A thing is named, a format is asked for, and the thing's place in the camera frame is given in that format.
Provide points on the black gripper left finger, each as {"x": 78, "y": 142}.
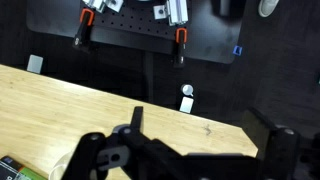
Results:
{"x": 100, "y": 160}

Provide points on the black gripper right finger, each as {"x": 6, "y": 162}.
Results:
{"x": 276, "y": 150}

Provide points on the clear drinking glass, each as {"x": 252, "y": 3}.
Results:
{"x": 58, "y": 169}

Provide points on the green book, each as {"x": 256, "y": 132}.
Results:
{"x": 20, "y": 171}

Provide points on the small blue object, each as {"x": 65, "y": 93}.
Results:
{"x": 237, "y": 50}

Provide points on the small white round cup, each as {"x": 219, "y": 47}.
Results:
{"x": 186, "y": 89}

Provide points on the black pegboard panel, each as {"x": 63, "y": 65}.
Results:
{"x": 213, "y": 40}

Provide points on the orange black clamp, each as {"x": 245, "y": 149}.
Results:
{"x": 84, "y": 30}
{"x": 180, "y": 46}

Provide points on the black perforated breadboard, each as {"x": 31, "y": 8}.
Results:
{"x": 140, "y": 23}

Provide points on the white shoe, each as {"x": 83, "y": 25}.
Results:
{"x": 267, "y": 7}

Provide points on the short aluminium extrusion piece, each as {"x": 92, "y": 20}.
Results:
{"x": 94, "y": 4}

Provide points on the large aluminium extrusion bar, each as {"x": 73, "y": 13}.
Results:
{"x": 177, "y": 11}

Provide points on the aluminium corner bracket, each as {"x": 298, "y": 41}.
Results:
{"x": 160, "y": 12}
{"x": 115, "y": 4}

